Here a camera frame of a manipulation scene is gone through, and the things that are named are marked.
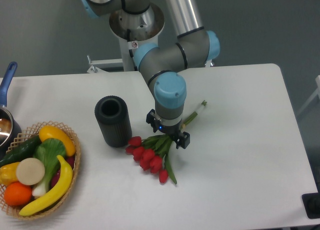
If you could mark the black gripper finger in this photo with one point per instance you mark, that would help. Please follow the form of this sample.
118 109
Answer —
181 139

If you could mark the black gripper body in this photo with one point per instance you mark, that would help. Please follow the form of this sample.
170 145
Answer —
167 121

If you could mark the red tulip bouquet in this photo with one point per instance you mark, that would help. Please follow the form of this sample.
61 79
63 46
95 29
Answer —
152 154

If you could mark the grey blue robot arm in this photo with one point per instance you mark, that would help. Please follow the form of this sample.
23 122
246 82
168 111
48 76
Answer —
168 88

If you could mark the dark grey ribbed vase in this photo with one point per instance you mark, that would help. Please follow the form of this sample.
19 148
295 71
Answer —
112 115

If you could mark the dark red vegetable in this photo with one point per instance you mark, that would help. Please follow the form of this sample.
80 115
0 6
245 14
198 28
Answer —
55 178

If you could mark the yellow banana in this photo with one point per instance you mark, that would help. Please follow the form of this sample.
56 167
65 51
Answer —
53 195

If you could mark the green bok choy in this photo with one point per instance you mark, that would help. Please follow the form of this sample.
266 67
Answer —
47 153

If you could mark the yellow squash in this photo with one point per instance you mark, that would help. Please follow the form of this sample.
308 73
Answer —
50 131

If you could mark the black device at edge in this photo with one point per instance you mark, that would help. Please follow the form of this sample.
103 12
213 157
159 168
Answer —
311 202

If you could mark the beige round disc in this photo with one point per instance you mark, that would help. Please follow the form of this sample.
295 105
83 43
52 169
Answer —
30 171

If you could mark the green cucumber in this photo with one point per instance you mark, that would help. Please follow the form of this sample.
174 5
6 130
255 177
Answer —
22 151

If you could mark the woven wicker basket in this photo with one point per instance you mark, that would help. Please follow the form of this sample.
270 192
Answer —
26 134

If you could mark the orange fruit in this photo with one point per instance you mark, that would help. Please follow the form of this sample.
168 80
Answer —
17 194

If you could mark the yellow bell pepper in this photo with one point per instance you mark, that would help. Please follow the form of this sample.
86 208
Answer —
8 173

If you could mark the white frame at right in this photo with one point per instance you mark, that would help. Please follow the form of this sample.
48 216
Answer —
311 101

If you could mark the blue handled saucepan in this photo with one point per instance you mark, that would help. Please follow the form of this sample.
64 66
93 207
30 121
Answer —
9 128

